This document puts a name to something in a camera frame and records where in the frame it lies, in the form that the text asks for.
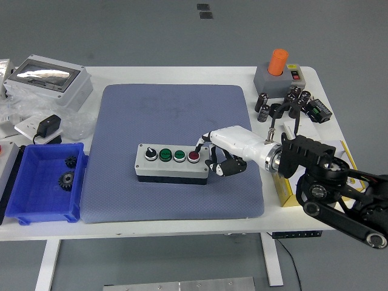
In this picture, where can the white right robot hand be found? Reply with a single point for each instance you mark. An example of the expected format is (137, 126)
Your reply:
(239, 141)

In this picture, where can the grey four-button control box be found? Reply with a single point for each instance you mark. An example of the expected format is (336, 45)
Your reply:
(169, 171)

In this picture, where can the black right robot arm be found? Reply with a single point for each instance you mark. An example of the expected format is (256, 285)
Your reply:
(315, 160)

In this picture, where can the white and yellow cardboard box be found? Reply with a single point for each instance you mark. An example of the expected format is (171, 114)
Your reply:
(286, 194)

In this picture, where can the black terminal module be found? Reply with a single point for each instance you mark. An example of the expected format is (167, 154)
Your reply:
(319, 110)

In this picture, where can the orange cylinder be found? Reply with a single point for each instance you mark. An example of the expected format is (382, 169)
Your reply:
(278, 62)

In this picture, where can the grey-blue mat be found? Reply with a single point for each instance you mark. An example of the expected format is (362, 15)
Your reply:
(151, 121)

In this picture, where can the black table control panel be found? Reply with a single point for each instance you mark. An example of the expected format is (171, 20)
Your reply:
(297, 235)

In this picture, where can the white table leg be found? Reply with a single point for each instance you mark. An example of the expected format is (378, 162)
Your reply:
(272, 266)
(47, 266)

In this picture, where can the clear plastic bag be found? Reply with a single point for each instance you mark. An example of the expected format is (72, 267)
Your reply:
(75, 124)

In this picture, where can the small black gear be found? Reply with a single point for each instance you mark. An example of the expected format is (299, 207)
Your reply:
(71, 161)

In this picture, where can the large black gear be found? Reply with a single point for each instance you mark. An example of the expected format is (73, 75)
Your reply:
(66, 181)

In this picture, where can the black power adapter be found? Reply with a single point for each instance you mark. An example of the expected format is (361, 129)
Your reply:
(50, 124)

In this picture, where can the blue plastic bin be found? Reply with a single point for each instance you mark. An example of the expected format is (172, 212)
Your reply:
(36, 200)

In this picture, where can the white socket plate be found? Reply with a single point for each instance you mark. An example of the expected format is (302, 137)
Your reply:
(25, 125)

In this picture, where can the grey switch box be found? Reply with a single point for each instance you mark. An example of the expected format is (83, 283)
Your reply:
(263, 85)

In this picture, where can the white wall switch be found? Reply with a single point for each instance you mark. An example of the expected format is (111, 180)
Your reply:
(306, 128)

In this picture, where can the grey enclosure with clear lid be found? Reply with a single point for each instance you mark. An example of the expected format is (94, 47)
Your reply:
(69, 94)

